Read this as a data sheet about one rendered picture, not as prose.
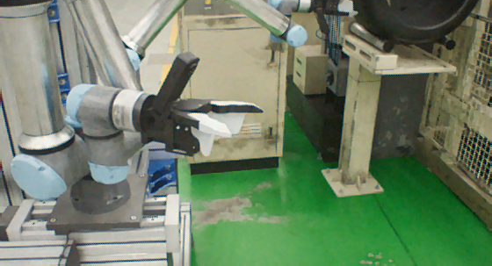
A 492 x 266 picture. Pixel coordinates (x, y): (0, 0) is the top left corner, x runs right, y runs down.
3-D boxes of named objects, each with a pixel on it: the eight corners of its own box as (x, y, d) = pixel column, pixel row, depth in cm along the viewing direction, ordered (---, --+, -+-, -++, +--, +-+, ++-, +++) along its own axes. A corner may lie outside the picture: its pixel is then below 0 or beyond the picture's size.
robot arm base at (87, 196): (63, 215, 107) (56, 180, 103) (77, 182, 120) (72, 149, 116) (126, 212, 108) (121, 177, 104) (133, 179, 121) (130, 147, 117)
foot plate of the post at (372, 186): (321, 171, 264) (321, 165, 262) (364, 167, 268) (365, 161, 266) (336, 197, 240) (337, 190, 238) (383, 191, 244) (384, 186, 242)
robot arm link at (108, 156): (146, 163, 96) (141, 116, 91) (115, 190, 86) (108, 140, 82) (115, 156, 98) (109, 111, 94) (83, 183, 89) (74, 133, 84)
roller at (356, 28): (360, 27, 207) (352, 33, 208) (355, 20, 205) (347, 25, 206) (395, 48, 176) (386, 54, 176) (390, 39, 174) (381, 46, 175)
